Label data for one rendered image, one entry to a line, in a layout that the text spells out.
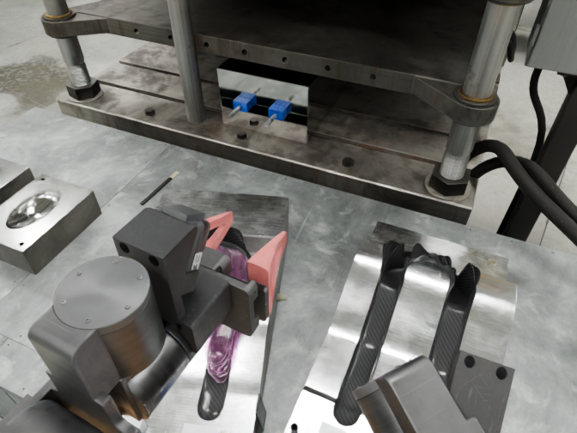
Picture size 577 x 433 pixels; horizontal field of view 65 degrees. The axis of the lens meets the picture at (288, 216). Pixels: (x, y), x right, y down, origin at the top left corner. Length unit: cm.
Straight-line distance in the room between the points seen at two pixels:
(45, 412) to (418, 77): 98
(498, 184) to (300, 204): 170
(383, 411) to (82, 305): 21
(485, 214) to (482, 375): 202
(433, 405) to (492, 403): 9
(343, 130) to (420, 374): 109
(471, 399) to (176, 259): 26
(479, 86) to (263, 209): 51
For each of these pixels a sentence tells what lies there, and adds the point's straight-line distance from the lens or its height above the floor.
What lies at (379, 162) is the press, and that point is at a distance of 125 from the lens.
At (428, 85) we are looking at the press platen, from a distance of 110.
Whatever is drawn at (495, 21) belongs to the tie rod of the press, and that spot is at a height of 120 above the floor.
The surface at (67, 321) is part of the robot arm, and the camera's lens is 30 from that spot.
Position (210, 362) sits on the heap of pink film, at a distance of 74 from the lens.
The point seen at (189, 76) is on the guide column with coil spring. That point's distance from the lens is 134.
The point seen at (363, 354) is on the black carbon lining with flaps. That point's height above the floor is 88.
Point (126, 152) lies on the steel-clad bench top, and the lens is 132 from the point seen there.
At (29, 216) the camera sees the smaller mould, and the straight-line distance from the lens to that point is 113.
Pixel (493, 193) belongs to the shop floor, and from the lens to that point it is 256.
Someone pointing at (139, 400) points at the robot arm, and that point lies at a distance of 35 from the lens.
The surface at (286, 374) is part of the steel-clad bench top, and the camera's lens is 81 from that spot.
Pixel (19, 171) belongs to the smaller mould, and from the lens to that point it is 125.
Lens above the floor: 152
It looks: 44 degrees down
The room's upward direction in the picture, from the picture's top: straight up
